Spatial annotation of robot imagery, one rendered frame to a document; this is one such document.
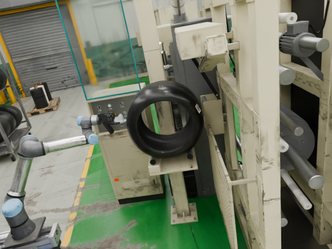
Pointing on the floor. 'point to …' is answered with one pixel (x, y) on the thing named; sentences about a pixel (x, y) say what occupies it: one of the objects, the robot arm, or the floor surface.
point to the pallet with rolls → (42, 99)
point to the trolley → (11, 118)
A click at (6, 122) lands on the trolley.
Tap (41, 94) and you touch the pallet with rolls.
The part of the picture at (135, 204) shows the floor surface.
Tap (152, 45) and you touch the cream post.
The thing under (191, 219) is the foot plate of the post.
